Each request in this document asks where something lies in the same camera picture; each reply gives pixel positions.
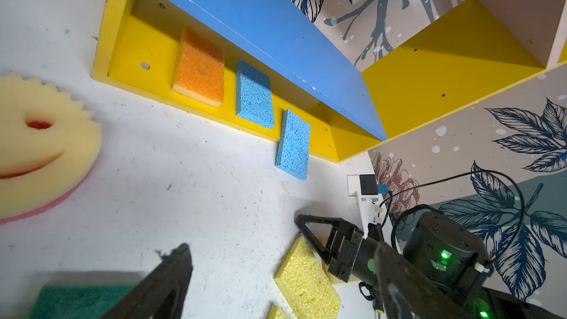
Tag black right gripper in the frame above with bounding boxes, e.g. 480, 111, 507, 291
295, 214, 381, 284

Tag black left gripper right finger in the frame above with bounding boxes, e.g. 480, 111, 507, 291
374, 242, 467, 318

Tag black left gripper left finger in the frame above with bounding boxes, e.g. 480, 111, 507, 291
102, 243, 193, 318

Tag blue cellulose sponge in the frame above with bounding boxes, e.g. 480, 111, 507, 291
276, 110, 312, 180
236, 60, 276, 129

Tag orange rectangular sponge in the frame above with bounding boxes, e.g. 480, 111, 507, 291
171, 27, 225, 108

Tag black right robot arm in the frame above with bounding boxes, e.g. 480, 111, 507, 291
295, 211, 555, 318

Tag yellow shelf pink blue boards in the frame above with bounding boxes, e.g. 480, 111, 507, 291
92, 0, 567, 163

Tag yellow sponge upper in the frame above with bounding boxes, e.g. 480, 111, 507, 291
274, 236, 341, 319

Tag yellow sponge lower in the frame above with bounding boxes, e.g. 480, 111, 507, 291
267, 305, 289, 319

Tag dark green scouring sponge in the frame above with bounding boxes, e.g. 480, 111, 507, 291
28, 271, 145, 318

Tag yellow smiley round sponge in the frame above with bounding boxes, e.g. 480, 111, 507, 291
1, 72, 103, 224

